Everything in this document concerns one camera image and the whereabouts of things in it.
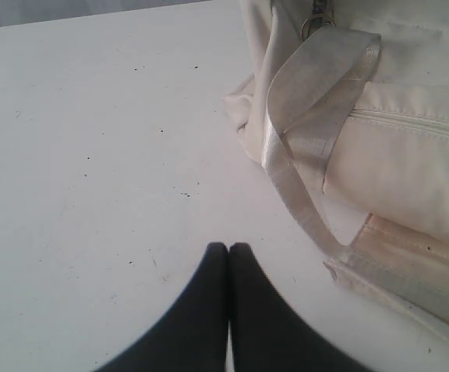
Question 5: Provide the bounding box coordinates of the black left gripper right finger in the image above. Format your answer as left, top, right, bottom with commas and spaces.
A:
229, 243, 351, 371

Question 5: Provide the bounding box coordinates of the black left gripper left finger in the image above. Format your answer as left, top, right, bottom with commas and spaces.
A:
100, 243, 229, 371

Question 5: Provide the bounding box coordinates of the white backdrop curtain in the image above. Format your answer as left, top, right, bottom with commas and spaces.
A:
0, 0, 194, 32

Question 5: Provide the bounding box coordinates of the beige duffel bag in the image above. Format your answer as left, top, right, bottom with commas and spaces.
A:
226, 1, 449, 324

